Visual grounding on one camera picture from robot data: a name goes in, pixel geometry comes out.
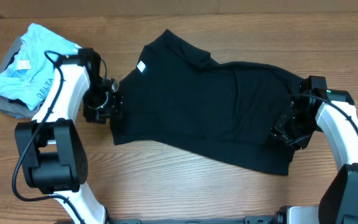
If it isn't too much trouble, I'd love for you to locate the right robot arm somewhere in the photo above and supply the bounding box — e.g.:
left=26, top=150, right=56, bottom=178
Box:
left=255, top=76, right=358, bottom=224

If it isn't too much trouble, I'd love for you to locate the light blue folded t-shirt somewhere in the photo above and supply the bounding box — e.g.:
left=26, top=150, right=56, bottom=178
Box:
left=0, top=23, right=80, bottom=111

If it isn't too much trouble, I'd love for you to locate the grey folded shirt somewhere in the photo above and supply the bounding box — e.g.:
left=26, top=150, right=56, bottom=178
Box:
left=0, top=36, right=43, bottom=119

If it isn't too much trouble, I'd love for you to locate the black t-shirt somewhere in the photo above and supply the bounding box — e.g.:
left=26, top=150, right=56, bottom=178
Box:
left=110, top=30, right=301, bottom=175

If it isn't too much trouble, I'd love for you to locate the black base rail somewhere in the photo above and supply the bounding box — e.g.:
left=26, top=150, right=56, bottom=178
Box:
left=104, top=215, right=287, bottom=224

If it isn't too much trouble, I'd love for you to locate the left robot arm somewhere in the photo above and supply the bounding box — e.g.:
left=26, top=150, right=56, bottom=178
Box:
left=11, top=48, right=123, bottom=223

